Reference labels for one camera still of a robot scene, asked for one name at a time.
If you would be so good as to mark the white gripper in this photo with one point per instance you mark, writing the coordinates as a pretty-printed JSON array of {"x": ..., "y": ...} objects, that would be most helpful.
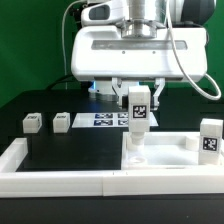
[{"x": 138, "y": 42}]

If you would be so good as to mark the white square table top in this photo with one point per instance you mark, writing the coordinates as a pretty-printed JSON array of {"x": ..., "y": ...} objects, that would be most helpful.
[{"x": 165, "y": 150}]

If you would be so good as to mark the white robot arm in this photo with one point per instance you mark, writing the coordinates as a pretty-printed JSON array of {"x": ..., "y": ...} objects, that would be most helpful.
[{"x": 198, "y": 11}]

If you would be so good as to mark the white U-shaped fence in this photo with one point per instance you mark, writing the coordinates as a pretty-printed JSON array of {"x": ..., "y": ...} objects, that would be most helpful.
[{"x": 199, "y": 180}]

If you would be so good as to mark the white marker sheet with tags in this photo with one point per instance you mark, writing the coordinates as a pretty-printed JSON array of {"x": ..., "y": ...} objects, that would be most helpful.
[{"x": 90, "y": 120}]

